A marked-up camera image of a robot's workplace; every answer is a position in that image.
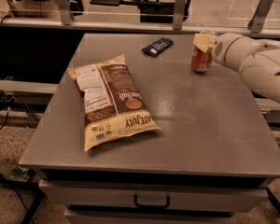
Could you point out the dark blue snack bar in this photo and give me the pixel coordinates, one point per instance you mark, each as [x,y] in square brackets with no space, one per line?
[157,47]

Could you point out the grey drawer cabinet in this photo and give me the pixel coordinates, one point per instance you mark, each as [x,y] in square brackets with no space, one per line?
[213,154]

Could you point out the green packet on floor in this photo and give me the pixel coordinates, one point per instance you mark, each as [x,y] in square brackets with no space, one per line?
[18,174]

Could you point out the black drawer handle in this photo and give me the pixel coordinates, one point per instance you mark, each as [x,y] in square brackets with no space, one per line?
[150,202]

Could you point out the middle metal bracket post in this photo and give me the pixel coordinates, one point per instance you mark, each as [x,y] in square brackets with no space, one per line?
[178,16]

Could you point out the red coke can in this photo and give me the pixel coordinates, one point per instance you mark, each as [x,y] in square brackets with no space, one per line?
[201,61]

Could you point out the right metal bracket post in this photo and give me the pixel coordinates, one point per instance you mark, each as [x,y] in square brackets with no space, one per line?
[256,24]

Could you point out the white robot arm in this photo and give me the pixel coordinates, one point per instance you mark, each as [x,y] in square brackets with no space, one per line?
[257,61]

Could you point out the black table frame background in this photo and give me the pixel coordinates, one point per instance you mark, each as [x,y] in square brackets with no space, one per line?
[162,11]

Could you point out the horizontal metal rail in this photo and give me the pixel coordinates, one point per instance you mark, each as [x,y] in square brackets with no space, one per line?
[135,28]

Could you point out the metal bracket post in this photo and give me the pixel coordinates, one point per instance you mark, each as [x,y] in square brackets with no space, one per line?
[65,12]
[178,16]
[256,24]

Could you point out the left metal bracket post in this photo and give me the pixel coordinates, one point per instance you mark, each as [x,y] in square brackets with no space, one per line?
[65,12]

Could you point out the brown tortilla chip bag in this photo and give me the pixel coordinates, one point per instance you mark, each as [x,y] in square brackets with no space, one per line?
[114,108]

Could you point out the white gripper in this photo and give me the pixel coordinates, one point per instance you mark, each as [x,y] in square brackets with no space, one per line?
[223,50]

